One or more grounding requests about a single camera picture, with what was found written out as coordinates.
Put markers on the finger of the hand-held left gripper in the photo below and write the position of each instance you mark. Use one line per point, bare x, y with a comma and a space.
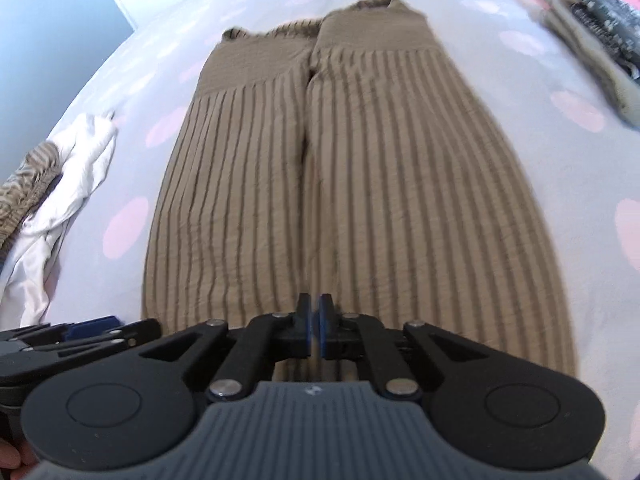
130, 337
92, 327

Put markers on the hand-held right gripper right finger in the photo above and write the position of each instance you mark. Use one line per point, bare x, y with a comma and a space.
326, 322

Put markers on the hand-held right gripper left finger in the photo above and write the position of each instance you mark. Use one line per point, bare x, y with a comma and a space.
305, 322

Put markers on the tan striped button shirt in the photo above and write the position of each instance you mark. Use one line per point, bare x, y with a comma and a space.
375, 185

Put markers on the person's left hand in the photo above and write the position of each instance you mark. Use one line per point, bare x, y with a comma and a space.
12, 460

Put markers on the cream satin garment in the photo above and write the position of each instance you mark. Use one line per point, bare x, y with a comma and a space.
35, 270

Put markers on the brown zebra-striped garment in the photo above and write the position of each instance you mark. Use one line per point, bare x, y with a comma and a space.
25, 190

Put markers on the white textured garment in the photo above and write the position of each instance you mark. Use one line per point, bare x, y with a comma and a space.
90, 160

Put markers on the grey pink-dotted bed blanket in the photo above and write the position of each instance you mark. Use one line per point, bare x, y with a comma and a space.
500, 120

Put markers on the folded beige garment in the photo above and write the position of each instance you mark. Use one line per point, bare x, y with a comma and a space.
600, 77

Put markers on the folded dark floral garment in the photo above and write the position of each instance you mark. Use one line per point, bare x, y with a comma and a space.
605, 15

